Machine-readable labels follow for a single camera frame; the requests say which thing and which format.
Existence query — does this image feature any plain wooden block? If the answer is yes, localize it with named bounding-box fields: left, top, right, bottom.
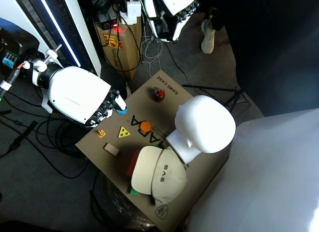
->
left=104, top=143, right=120, bottom=157

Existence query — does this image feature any black tripod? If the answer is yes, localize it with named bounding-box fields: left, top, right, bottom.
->
left=182, top=83, right=250, bottom=113

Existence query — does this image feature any beige baseball cap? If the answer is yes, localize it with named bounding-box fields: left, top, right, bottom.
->
left=131, top=145, right=187, bottom=207

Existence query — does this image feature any yellow cheese triangle block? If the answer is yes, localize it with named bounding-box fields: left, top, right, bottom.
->
left=118, top=126, right=131, bottom=139

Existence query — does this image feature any black curtain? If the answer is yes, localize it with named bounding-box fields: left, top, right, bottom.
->
left=196, top=0, right=319, bottom=118

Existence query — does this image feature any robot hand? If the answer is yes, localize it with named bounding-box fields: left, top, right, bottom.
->
left=47, top=66, right=128, bottom=128
left=157, top=0, right=200, bottom=42

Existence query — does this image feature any brown printed cardboard box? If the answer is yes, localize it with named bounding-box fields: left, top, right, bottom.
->
left=74, top=69, right=231, bottom=232

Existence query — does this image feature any white mannequin head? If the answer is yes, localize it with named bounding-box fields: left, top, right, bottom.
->
left=166, top=94, right=237, bottom=165

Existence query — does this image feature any large white power adapter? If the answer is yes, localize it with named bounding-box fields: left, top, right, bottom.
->
left=126, top=1, right=142, bottom=25

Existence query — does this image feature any upright cardboard box red print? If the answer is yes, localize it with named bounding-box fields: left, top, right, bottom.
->
left=96, top=14, right=143, bottom=81

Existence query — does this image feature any person's leg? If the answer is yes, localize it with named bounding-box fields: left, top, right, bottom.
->
left=206, top=6, right=226, bottom=32

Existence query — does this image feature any red round toy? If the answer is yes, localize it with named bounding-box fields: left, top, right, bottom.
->
left=152, top=87, right=166, bottom=103

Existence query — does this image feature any white cable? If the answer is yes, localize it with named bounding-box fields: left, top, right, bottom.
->
left=141, top=36, right=164, bottom=80

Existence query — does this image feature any orange hexagon block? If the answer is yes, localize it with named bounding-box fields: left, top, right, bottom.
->
left=139, top=121, right=152, bottom=133

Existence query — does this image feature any person's foot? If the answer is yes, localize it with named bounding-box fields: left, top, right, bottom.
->
left=200, top=18, right=216, bottom=55

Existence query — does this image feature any black floor cable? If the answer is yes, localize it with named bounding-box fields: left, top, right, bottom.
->
left=31, top=112, right=88, bottom=180

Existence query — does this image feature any black device with blue screen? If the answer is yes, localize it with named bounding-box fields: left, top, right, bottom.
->
left=0, top=38, right=41, bottom=77

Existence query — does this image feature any black device with red light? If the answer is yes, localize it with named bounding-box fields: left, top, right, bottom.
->
left=96, top=13, right=125, bottom=33

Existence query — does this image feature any black plastic bag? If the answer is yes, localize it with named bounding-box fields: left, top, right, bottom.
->
left=91, top=172, right=161, bottom=232

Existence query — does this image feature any white robot body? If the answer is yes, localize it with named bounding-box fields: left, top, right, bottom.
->
left=0, top=0, right=102, bottom=77

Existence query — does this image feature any white backdrop panel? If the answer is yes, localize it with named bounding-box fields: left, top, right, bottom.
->
left=188, top=107, right=319, bottom=232

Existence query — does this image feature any black strap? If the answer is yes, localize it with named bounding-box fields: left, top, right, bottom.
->
left=8, top=120, right=38, bottom=153

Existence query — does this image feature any red rectangular block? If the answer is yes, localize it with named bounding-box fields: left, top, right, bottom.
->
left=126, top=149, right=142, bottom=178

